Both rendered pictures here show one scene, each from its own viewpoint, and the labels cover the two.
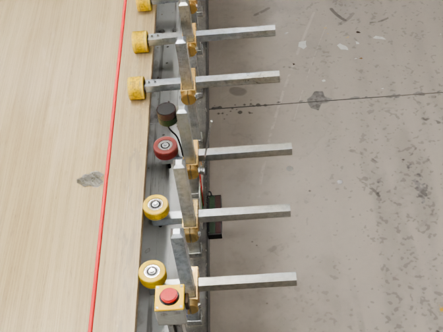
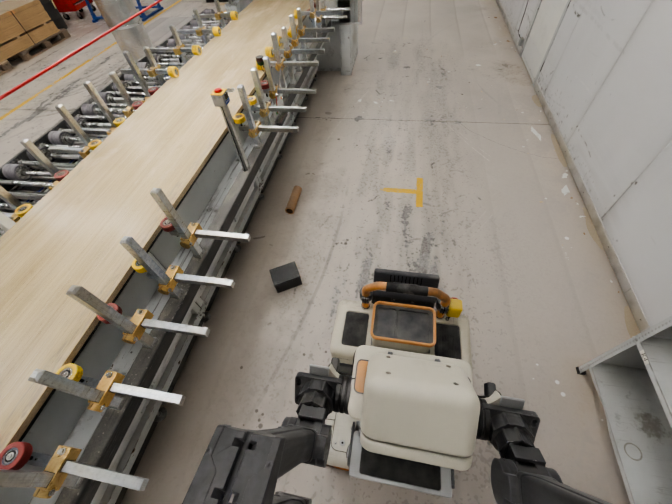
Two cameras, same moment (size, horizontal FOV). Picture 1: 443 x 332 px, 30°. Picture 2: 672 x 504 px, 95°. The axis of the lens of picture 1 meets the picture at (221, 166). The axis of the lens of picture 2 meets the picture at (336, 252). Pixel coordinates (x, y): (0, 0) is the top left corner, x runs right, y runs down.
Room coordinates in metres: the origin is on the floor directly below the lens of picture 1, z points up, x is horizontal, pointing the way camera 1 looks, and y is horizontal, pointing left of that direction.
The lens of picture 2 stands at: (-0.57, -0.69, 1.99)
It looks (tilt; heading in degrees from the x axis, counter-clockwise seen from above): 52 degrees down; 10
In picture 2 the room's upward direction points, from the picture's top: 6 degrees counter-clockwise
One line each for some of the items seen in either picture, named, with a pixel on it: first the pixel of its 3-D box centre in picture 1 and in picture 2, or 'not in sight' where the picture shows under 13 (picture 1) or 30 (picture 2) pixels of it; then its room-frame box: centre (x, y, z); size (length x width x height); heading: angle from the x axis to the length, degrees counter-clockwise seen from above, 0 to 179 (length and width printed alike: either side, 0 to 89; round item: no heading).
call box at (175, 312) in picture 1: (171, 305); (220, 98); (1.10, 0.16, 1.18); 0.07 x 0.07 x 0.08; 85
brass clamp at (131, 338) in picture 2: not in sight; (137, 326); (-0.12, 0.26, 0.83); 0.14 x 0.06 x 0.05; 175
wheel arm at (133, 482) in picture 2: not in sight; (85, 470); (-0.61, 0.21, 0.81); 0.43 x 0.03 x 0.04; 85
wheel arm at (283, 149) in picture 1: (226, 153); (289, 91); (1.88, -0.02, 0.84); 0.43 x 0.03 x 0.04; 85
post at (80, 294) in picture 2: not in sight; (118, 320); (-0.14, 0.26, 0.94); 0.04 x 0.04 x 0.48; 85
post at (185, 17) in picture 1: (190, 54); (288, 59); (2.35, 0.06, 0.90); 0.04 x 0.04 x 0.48; 85
